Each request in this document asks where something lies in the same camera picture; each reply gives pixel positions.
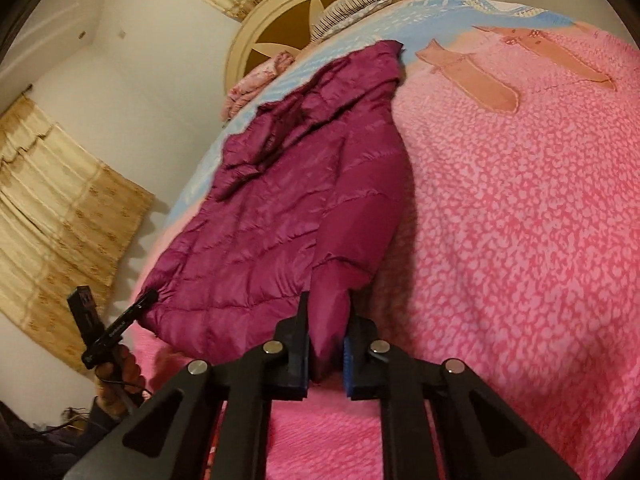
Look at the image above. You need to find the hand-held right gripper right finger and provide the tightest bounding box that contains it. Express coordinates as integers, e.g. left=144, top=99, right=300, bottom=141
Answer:
left=342, top=292, right=581, bottom=480

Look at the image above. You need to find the person's left hand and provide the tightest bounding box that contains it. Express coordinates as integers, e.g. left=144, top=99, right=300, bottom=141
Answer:
left=94, top=344, right=147, bottom=422

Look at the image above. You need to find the magenta quilted puffer jacket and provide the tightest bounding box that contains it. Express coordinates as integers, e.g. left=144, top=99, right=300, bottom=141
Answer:
left=136, top=39, right=416, bottom=383

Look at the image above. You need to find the beige floral side curtain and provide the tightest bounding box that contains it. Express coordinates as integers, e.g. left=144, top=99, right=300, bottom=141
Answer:
left=0, top=95, right=156, bottom=376

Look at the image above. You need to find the striped pillow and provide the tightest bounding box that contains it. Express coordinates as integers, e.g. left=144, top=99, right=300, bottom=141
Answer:
left=309, top=0, right=401, bottom=43

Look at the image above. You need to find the cream arched headboard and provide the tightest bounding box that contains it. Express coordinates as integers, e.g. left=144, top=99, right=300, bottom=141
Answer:
left=225, top=0, right=431, bottom=96

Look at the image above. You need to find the pink floral folded blanket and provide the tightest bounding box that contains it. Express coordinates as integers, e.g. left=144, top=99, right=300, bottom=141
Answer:
left=221, top=50, right=301, bottom=121

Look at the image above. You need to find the person's left forearm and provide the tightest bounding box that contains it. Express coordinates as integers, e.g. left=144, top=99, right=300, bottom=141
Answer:
left=55, top=395, right=138, bottom=461

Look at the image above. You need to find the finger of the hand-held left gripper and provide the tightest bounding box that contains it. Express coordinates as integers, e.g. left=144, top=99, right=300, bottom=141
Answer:
left=127, top=288, right=160, bottom=318

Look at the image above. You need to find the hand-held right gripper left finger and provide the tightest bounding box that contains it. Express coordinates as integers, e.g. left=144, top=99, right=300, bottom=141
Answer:
left=62, top=291, right=313, bottom=480

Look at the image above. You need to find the pink and blue bedspread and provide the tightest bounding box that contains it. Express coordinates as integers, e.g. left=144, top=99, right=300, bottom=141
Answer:
left=130, top=0, right=640, bottom=480

